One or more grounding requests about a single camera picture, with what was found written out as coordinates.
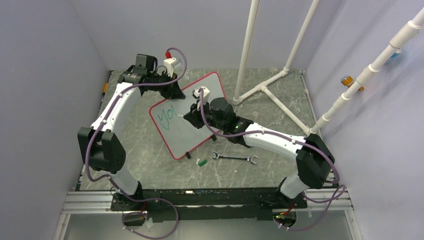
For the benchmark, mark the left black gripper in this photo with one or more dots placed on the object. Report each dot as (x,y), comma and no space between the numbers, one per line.
(173,91)

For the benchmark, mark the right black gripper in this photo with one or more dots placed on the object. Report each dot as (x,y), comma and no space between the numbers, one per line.
(194,116)

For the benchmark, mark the pink framed whiteboard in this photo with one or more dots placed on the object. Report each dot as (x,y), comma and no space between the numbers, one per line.
(177,133)

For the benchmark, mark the green marker cap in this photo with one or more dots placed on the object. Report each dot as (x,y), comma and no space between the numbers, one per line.
(203,162)

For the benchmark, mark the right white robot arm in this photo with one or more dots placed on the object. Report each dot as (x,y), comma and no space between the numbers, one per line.
(313,159)

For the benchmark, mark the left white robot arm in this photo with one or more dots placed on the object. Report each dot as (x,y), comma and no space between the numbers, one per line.
(102,153)

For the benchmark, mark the silver open end wrench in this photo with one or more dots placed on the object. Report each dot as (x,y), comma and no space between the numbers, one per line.
(249,159)

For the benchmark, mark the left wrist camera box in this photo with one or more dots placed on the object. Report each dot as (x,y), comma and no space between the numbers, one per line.
(171,64)

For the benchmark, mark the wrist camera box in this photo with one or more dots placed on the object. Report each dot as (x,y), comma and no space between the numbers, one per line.
(171,64)
(201,95)

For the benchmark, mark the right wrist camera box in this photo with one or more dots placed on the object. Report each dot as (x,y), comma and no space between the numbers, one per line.
(201,95)

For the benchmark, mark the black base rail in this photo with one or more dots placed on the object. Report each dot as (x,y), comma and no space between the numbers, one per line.
(260,203)

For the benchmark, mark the orange wall knob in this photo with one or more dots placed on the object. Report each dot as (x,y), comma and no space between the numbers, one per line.
(347,81)

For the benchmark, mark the blue wall knob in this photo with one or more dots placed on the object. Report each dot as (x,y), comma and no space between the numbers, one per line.
(396,53)

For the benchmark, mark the white pvc pipe frame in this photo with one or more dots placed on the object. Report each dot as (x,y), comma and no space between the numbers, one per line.
(357,38)

